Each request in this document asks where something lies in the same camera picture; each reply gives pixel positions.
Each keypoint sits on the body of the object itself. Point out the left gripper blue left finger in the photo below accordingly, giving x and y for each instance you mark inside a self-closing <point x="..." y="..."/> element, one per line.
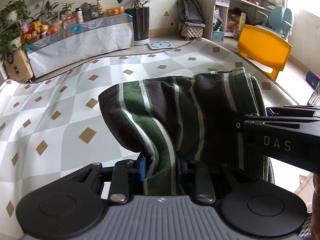
<point x="139" y="168"/>

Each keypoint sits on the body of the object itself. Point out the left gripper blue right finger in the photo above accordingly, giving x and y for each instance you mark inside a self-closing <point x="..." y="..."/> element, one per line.
<point x="186" y="169"/>

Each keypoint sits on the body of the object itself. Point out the green brown striped t-shirt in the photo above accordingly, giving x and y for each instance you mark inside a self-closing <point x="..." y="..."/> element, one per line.
<point x="179" y="118"/>

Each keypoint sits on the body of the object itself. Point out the orange plastic chair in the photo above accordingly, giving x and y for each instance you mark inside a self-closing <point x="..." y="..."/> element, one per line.
<point x="264" y="47"/>

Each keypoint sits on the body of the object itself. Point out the white checkered tablecloth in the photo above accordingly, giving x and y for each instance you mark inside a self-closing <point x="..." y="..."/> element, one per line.
<point x="52" y="128"/>

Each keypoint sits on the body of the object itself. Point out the light blue desk chair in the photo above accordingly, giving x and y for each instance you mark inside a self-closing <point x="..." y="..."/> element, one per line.
<point x="280" y="22"/>

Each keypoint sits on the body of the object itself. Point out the white bathroom scale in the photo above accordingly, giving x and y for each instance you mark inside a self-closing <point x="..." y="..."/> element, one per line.
<point x="160" y="45"/>

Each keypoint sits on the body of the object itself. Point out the patterned woven basket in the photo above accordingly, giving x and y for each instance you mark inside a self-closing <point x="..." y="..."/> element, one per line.
<point x="190" y="30"/>

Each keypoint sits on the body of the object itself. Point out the long covered side table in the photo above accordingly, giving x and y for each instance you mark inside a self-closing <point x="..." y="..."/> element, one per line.
<point x="80" y="42"/>

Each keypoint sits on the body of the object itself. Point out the white wooden desk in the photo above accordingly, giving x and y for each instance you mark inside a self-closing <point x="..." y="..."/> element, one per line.
<point x="208" y="9"/>

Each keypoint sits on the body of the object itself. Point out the black ribbed plant pot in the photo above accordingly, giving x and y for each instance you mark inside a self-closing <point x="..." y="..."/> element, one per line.
<point x="141" y="24"/>

